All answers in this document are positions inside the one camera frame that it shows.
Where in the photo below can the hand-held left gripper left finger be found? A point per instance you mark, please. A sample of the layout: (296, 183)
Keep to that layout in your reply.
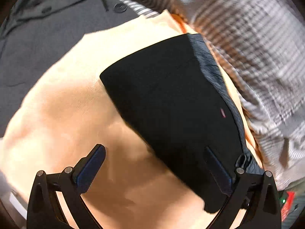
(91, 169)

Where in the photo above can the peach blanket with blue band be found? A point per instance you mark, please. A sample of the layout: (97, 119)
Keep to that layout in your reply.
(66, 114)

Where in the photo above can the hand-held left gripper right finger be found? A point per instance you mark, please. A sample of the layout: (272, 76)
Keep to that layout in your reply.
(220, 174)

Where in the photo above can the grey coat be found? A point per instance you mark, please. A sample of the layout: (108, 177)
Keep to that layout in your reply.
(43, 43)

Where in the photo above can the black pants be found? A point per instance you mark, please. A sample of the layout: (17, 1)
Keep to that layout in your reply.
(171, 105)

